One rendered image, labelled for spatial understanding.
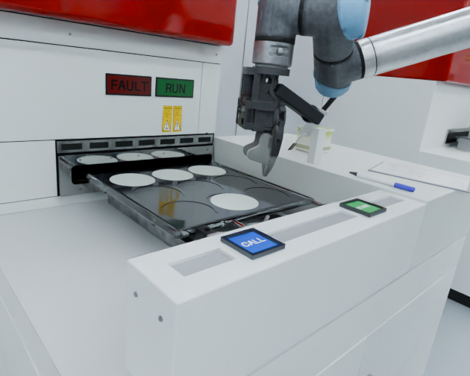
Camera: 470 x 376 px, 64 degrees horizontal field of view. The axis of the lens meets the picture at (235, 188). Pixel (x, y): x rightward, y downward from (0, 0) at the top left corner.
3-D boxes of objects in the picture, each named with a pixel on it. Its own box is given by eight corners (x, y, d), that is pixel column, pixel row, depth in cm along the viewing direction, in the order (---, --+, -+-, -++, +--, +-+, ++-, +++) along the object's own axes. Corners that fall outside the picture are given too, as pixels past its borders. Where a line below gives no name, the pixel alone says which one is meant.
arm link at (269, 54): (286, 46, 74) (301, 44, 66) (283, 70, 75) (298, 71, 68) (249, 42, 72) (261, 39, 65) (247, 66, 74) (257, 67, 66)
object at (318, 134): (293, 159, 93) (301, 104, 89) (303, 157, 95) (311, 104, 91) (313, 165, 88) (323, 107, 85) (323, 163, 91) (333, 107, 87)
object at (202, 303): (122, 368, 43) (124, 259, 39) (365, 251, 80) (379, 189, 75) (168, 427, 36) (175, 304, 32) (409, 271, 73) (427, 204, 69)
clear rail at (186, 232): (171, 237, 61) (171, 230, 60) (310, 202, 86) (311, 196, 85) (176, 241, 60) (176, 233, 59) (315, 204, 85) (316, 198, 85)
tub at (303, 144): (293, 149, 105) (296, 124, 103) (307, 147, 111) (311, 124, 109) (315, 155, 100) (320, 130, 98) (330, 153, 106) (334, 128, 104)
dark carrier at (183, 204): (93, 177, 86) (93, 174, 85) (210, 164, 108) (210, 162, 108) (178, 232, 62) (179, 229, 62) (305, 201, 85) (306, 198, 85)
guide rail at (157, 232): (107, 202, 92) (107, 190, 91) (115, 201, 93) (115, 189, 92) (250, 304, 57) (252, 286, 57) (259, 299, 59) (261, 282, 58)
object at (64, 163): (57, 195, 86) (56, 154, 83) (208, 174, 115) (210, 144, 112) (60, 197, 85) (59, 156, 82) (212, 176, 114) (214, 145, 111)
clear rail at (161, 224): (84, 179, 85) (84, 173, 85) (90, 178, 86) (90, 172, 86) (176, 241, 60) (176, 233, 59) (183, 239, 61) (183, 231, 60)
